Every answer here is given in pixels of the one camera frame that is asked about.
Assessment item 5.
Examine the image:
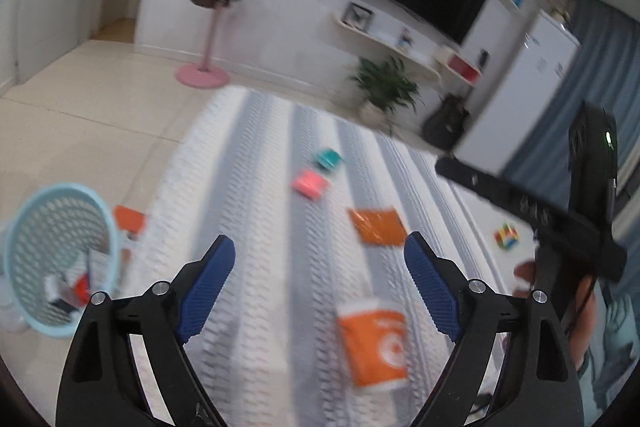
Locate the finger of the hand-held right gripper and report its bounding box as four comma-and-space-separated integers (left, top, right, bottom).
434, 156, 508, 214

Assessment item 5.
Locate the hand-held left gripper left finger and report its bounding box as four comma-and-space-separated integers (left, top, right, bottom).
55, 234, 237, 427

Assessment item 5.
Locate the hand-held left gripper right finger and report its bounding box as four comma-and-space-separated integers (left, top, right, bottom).
403, 231, 585, 427

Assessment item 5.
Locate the orange white packet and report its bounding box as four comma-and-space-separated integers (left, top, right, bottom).
335, 298, 411, 390

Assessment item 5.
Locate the light blue plastic basket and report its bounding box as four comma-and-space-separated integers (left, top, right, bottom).
2, 184, 123, 340

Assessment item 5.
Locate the person's right forearm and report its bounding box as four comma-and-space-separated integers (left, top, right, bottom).
565, 292, 602, 374

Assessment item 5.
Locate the person's right hand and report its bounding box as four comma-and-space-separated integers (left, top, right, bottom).
514, 258, 540, 297

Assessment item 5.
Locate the black guitar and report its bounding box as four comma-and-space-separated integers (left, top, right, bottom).
422, 49, 491, 148

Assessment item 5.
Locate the colourful puzzle cube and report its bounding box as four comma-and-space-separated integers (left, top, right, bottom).
494, 222, 521, 252

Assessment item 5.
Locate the orange foil packet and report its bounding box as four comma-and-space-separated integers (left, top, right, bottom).
347, 207, 408, 248

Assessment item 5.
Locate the striped grey white tablecloth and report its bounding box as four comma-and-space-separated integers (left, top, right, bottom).
117, 84, 506, 427

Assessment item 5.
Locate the white refrigerator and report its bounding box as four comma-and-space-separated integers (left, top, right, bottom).
452, 9, 581, 175

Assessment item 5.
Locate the orange packet on floor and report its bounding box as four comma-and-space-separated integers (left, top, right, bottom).
112, 205, 148, 238

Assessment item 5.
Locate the red white box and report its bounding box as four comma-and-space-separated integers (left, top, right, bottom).
435, 47, 481, 82

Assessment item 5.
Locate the green potted plant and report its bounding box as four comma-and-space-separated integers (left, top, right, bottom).
350, 56, 423, 128

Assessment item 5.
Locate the teal small box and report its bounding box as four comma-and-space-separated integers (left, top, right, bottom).
314, 148, 347, 172

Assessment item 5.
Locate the pink small box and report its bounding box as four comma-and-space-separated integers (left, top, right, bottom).
292, 169, 331, 200

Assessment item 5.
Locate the person's light blue clothing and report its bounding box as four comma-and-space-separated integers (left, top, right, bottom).
580, 287, 640, 423

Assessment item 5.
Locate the white door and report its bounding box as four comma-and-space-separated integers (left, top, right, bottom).
10, 0, 101, 85

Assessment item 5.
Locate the short wavy white wall shelf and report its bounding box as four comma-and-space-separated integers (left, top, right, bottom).
332, 14, 443, 80

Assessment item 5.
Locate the butterfly picture frame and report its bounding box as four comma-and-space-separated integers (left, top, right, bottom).
342, 2, 374, 32

